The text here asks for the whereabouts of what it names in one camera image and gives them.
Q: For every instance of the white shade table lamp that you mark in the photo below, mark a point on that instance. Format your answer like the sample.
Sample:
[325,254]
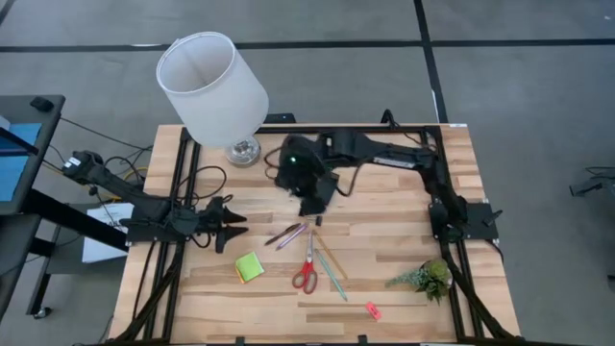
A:
[211,91]

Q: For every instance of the purple translucent pen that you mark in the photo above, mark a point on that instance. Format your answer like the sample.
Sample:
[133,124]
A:
[290,237]

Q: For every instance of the white paper sheet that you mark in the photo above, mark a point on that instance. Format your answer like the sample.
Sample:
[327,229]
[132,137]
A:
[98,250]

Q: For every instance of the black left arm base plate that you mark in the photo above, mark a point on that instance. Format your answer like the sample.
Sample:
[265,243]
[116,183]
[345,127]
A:
[144,233]

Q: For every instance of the green sticky note pad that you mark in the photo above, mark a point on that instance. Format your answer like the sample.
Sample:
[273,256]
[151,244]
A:
[250,265]

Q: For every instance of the black floor equipment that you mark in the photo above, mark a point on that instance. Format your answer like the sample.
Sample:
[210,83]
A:
[593,185]

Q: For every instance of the black computer mouse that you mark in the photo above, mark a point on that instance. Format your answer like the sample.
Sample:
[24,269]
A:
[42,104]

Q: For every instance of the dark brown pen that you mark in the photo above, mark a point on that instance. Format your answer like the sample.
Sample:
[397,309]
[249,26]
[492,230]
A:
[282,234]

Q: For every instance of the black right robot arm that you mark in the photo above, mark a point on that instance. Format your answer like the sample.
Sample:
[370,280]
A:
[399,156]

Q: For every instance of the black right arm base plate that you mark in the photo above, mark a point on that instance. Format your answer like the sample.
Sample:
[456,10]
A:
[480,218]

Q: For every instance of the blue screen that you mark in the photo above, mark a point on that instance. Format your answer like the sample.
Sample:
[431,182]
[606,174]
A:
[19,168]

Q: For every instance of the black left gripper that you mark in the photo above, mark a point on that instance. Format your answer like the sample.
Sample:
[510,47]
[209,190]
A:
[210,218]

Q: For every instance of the dark grey side desk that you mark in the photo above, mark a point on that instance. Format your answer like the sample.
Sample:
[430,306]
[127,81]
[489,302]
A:
[50,144]

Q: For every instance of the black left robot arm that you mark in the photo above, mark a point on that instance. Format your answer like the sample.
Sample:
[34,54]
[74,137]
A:
[120,190]

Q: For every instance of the small green potted plant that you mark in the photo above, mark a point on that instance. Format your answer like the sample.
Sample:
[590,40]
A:
[430,279]

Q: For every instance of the black binder clip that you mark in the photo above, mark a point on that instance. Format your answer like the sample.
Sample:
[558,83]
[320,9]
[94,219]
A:
[318,220]

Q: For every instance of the black power adapter box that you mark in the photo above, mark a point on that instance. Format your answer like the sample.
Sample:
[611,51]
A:
[278,118]

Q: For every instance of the pink eraser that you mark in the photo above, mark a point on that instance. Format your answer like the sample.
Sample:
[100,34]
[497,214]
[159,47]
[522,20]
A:
[373,311]

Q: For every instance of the black aluminium table frame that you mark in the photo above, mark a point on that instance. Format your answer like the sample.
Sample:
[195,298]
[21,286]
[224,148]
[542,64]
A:
[312,129]

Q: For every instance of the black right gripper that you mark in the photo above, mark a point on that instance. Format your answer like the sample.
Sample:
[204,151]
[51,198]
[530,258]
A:
[298,168]

